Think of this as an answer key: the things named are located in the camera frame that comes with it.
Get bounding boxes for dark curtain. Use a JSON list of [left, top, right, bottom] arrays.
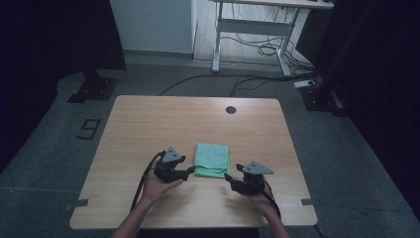
[[311, 0, 420, 221], [0, 0, 128, 175]]

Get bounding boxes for right hand-held gripper black cable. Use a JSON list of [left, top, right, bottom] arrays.
[[262, 179, 282, 220]]

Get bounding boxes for person's right hand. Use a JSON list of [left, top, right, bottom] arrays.
[[242, 179, 278, 220]]

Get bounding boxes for hand-held gripper black cable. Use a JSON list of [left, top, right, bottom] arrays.
[[130, 150, 166, 213], [262, 179, 282, 220]]

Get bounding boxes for white power strip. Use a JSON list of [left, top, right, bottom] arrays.
[[293, 79, 317, 89]]

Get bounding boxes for left hand-held gripper black cable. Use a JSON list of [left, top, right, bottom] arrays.
[[130, 150, 166, 213]]

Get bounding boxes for black stand base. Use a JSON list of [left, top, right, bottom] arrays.
[[66, 68, 120, 104], [299, 82, 350, 117]]

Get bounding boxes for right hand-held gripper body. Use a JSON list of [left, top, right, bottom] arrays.
[[230, 160, 275, 196]]

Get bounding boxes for tangle of black cables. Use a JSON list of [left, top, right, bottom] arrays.
[[220, 3, 315, 74]]

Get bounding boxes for person's left hand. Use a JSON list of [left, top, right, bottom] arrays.
[[140, 170, 184, 208]]

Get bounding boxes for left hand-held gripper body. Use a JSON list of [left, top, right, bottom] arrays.
[[154, 146, 190, 184]]

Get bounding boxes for long black floor cable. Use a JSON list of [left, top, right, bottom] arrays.
[[157, 73, 298, 97]]

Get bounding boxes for green microfibre towel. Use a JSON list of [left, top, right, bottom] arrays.
[[193, 142, 230, 179]]

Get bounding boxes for white metal desk frame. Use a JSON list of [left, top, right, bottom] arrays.
[[211, 0, 335, 77]]

